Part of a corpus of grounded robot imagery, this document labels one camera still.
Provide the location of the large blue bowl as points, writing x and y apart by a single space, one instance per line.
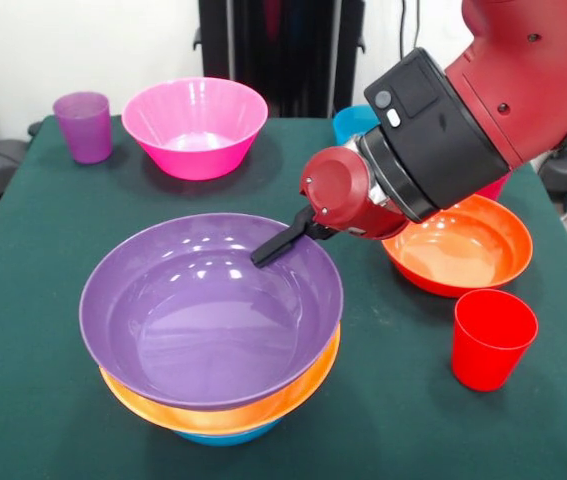
228 439

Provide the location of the small blue bowl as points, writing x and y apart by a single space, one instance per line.
350 122

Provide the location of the red-orange bowl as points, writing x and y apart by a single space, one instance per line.
473 250

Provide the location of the purple cup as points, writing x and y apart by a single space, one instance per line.
83 125

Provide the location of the crimson cup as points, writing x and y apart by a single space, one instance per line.
493 189

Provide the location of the purple bowl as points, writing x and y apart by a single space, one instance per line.
203 320

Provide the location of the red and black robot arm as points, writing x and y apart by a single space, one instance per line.
463 125

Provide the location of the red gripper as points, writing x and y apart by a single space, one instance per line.
343 195

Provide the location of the red cup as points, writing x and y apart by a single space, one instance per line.
493 345

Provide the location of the orange bowl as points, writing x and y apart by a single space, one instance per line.
213 420

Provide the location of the pink bowl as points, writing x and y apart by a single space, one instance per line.
188 115

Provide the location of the dark green tablecloth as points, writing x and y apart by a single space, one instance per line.
413 425

